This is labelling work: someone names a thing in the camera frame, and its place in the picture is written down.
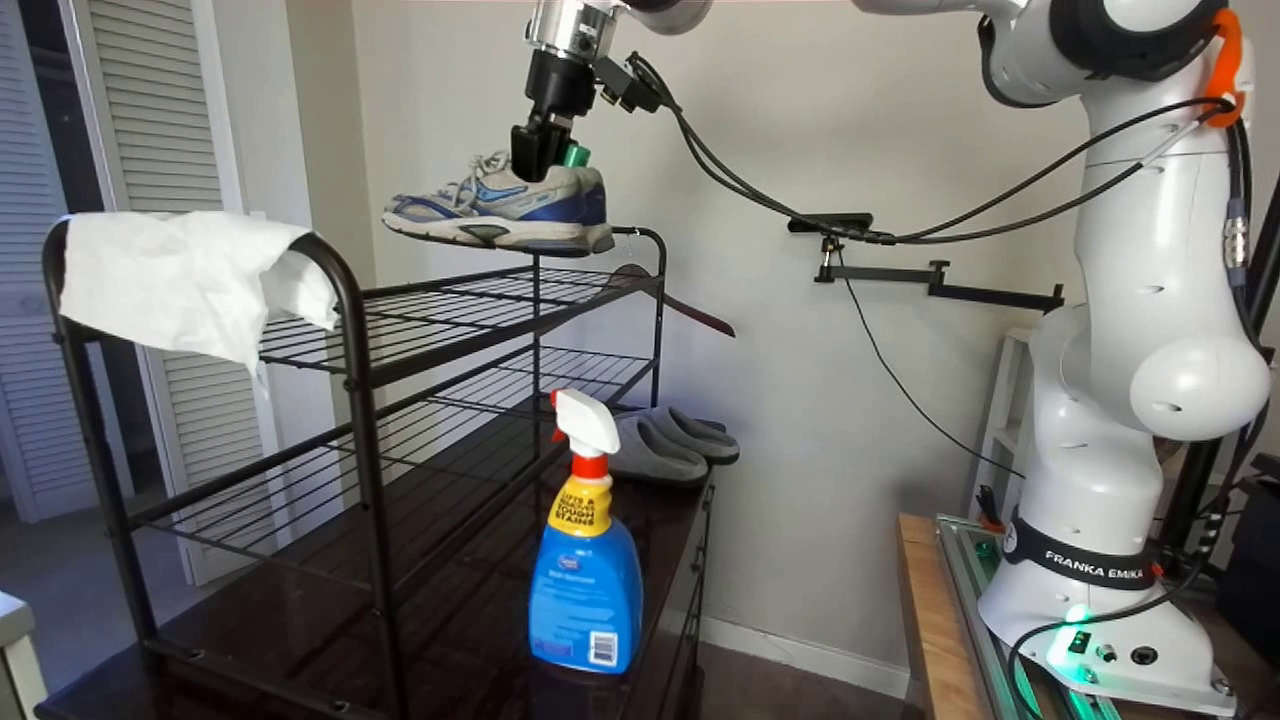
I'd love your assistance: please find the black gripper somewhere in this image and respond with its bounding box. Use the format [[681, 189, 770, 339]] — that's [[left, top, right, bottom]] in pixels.
[[513, 52, 670, 182]]

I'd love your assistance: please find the small green bottle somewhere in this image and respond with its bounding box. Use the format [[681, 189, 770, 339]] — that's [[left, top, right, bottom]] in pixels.
[[565, 140, 591, 168]]

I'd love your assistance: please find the grey blue sneaker front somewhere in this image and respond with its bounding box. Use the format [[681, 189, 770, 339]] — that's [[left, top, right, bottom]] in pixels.
[[380, 152, 614, 258]]

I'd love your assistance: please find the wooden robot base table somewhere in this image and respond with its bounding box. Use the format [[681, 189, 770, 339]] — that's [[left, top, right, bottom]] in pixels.
[[895, 514, 1280, 720]]

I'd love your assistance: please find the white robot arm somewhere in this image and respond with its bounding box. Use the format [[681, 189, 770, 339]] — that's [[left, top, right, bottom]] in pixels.
[[856, 0, 1273, 720]]

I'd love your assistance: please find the black metal shoe rack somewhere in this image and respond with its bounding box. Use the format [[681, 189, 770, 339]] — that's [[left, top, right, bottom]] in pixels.
[[96, 236, 665, 720]]

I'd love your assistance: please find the white cloth on rack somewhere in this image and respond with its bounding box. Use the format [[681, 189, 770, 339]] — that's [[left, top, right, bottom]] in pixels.
[[60, 211, 336, 374]]

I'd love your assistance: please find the blue spray bottle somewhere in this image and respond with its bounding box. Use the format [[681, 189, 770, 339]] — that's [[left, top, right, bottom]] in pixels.
[[529, 387, 644, 678]]

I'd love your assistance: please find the grey slipper near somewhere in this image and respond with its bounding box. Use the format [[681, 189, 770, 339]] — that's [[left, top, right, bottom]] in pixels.
[[614, 416, 707, 485]]

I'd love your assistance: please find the grey slipper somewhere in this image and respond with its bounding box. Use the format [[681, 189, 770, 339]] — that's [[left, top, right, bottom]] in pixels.
[[614, 416, 707, 485], [644, 404, 740, 466]]

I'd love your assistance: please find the grey slipper far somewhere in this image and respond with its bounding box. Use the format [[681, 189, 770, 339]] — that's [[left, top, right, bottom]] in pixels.
[[644, 404, 740, 466]]

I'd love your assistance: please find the white louvered door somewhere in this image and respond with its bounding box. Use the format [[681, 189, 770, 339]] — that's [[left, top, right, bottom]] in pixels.
[[70, 0, 278, 590]]

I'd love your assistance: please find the dark wooden dresser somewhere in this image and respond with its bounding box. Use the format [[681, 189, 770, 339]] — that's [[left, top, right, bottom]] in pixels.
[[39, 411, 714, 720]]

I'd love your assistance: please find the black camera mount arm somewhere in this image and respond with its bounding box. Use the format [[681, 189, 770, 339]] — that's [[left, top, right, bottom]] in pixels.
[[787, 211, 1065, 313]]

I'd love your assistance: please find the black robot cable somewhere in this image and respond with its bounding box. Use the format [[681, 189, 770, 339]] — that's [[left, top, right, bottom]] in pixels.
[[652, 94, 1244, 485]]

